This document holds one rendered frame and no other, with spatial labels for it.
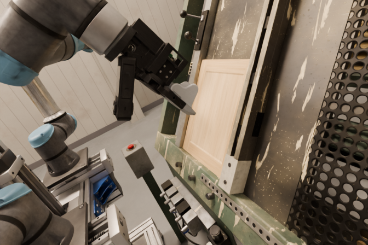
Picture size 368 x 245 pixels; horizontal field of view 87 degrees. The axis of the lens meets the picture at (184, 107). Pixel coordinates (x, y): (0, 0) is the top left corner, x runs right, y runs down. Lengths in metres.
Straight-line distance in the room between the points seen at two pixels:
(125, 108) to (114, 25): 0.13
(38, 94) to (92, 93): 3.02
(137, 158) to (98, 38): 0.96
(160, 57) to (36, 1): 0.18
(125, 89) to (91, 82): 3.82
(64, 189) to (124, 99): 0.93
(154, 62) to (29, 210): 0.53
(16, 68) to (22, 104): 4.00
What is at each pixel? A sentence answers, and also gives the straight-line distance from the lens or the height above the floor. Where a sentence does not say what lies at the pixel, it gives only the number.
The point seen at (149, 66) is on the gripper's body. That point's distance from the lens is 0.34.
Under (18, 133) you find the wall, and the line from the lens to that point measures 4.52.
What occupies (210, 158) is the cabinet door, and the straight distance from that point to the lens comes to 0.89.
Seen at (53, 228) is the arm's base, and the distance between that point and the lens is 0.76.
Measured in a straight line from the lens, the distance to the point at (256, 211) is 0.73.
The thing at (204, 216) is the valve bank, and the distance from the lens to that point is 0.96.
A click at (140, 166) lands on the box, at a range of 1.25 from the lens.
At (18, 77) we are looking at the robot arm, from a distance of 0.38.
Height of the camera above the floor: 1.50
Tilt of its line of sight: 23 degrees down
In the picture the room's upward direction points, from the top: 21 degrees counter-clockwise
